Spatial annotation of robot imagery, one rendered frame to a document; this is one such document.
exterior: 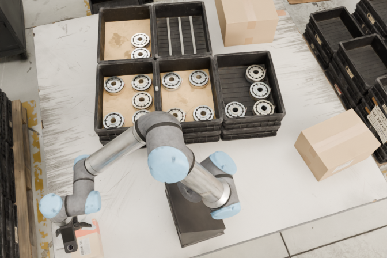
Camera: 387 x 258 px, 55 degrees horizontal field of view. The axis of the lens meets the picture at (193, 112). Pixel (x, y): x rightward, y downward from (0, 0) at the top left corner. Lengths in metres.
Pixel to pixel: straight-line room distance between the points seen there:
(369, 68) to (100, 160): 2.06
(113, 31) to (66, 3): 1.57
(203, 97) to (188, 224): 0.69
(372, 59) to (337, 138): 1.15
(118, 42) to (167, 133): 1.16
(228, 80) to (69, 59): 0.96
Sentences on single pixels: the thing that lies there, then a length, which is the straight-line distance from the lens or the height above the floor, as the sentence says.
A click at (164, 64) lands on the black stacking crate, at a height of 0.90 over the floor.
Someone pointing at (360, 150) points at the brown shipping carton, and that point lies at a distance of 1.91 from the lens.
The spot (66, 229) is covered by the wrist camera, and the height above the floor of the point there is 1.04.
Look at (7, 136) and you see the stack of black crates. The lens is 2.74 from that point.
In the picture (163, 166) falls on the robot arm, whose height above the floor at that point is 1.45.
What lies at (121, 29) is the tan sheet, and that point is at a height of 0.83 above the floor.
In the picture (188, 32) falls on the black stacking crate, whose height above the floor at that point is 0.83.
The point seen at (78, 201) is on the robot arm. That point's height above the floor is 1.21.
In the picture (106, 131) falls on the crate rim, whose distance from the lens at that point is 1.76.
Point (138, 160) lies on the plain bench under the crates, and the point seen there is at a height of 0.70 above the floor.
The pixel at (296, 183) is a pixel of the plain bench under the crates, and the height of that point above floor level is 0.70.
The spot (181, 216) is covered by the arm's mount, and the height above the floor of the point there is 0.97.
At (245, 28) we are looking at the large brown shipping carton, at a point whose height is 0.85.
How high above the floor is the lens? 2.44
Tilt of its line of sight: 59 degrees down
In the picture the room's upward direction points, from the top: straight up
